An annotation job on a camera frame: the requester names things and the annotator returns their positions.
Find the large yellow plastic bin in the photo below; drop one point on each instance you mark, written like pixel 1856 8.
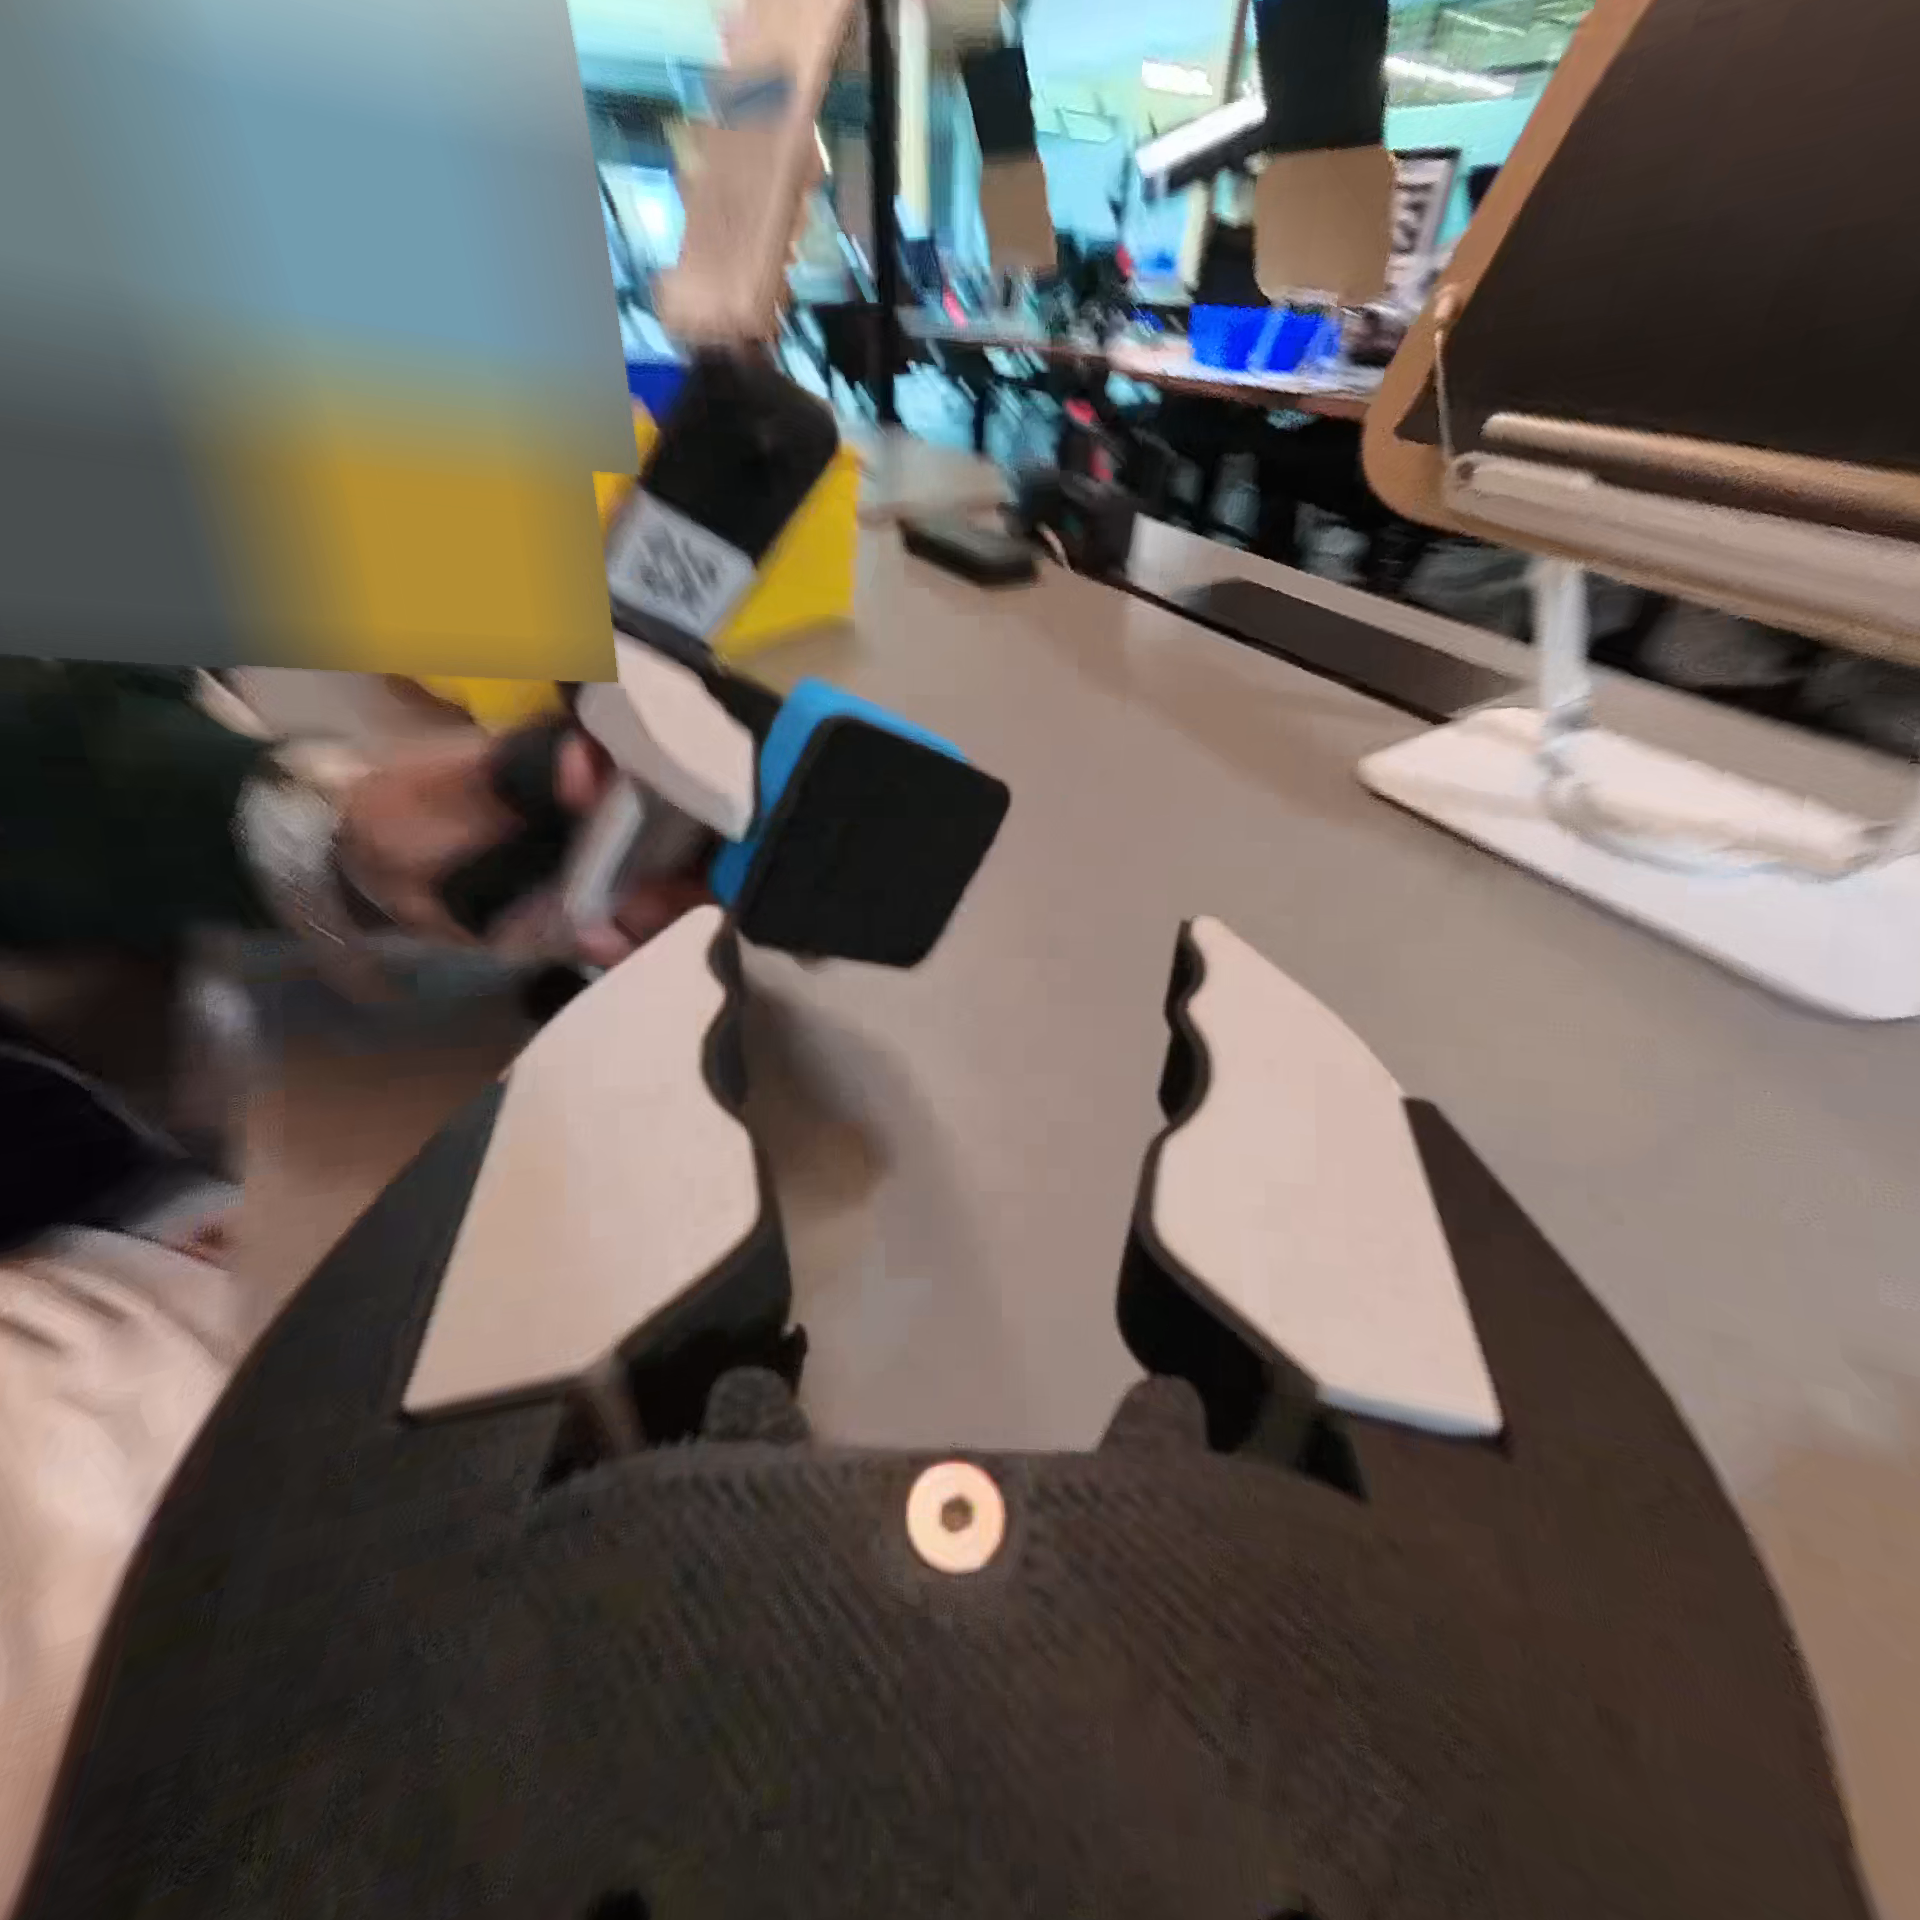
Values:
pixel 799 580

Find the blue storage bin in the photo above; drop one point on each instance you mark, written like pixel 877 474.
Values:
pixel 1252 332

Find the silver wristwatch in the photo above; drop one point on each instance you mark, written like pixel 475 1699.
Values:
pixel 292 841

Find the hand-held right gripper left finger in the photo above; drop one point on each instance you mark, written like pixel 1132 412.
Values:
pixel 598 1171

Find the long wooden workbench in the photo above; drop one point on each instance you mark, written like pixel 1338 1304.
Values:
pixel 1171 362

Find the black boxy device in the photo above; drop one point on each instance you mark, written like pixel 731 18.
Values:
pixel 1082 516

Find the white stand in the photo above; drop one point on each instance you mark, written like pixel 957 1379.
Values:
pixel 1724 900

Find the black flat device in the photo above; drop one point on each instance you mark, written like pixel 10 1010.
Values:
pixel 970 549

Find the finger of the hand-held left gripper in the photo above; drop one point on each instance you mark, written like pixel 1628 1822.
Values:
pixel 620 864
pixel 676 744

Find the blue whiteboard eraser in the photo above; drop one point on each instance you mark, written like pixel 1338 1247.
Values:
pixel 868 841

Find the tan cardboard panel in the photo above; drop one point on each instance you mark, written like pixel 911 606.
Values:
pixel 750 166
pixel 1329 222
pixel 1018 207

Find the black metal pole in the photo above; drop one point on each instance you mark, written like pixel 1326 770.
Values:
pixel 888 196

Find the silver metal bar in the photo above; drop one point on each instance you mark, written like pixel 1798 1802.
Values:
pixel 1696 525

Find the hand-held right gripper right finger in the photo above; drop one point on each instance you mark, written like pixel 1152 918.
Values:
pixel 1307 1199

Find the cream cloth garment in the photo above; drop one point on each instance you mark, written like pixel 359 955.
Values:
pixel 92 1424

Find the person's left hand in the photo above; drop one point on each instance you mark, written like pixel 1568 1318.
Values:
pixel 403 833

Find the black panel with cardboard edge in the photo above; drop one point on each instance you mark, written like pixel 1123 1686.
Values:
pixel 1724 222

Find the person's left forearm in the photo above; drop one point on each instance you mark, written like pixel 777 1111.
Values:
pixel 118 810

